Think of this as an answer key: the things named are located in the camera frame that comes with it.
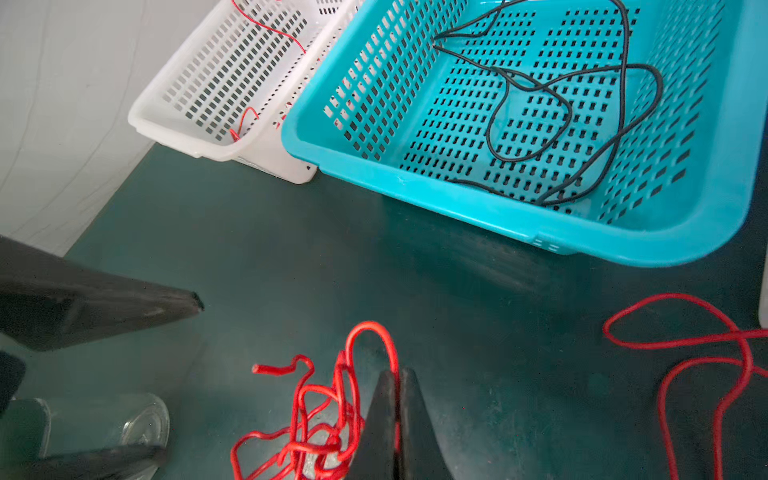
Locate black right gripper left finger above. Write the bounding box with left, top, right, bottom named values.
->
left=347, top=370, right=399, bottom=480

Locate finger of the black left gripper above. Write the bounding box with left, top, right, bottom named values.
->
left=1, top=352, right=168, bottom=479
left=1, top=237, right=204, bottom=352

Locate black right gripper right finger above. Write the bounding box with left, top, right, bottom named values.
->
left=399, top=368, right=453, bottom=480

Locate red cable bundle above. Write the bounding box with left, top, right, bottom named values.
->
left=230, top=320, right=402, bottom=480

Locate black cable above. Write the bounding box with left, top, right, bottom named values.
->
left=431, top=0, right=665, bottom=208

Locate left white plastic basket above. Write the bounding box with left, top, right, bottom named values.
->
left=128, top=0, right=362, bottom=184

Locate teal plastic basket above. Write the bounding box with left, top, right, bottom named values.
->
left=282, top=1, right=767, bottom=267

